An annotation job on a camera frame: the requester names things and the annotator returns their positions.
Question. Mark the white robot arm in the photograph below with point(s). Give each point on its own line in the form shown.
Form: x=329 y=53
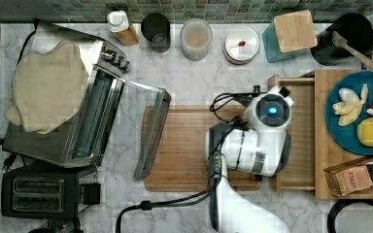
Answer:
x=257 y=142

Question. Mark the bamboo cutting board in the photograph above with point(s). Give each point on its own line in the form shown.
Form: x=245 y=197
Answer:
x=180 y=164

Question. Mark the stainless steel toaster oven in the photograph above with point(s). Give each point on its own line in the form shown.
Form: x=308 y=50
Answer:
x=136 y=112

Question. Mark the clear jar of cereal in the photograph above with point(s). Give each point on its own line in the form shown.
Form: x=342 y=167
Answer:
x=196 y=37

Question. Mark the dark grey cup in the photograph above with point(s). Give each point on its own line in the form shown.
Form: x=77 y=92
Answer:
x=156 y=29

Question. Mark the white-capped bottle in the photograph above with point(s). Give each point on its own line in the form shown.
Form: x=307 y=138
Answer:
x=122 y=28

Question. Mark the teal canister with wooden lid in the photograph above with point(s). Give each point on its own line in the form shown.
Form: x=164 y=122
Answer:
x=289 y=35

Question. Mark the beige folded cloth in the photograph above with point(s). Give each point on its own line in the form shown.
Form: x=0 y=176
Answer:
x=48 y=88

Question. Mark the peeled banana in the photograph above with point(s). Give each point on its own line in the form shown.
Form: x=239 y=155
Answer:
x=350 y=106

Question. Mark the black two-slot toaster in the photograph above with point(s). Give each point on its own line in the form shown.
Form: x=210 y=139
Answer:
x=43 y=191

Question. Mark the wooden spoon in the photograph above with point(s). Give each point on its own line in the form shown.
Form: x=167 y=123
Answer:
x=341 y=42

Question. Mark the stash tea bag box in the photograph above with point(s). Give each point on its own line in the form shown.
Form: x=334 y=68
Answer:
x=350 y=177

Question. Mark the black paper towel holder base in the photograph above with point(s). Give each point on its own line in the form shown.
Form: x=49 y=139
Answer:
x=350 y=216

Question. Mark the black utensil holder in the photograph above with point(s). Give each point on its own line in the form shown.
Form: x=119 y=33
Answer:
x=355 y=28

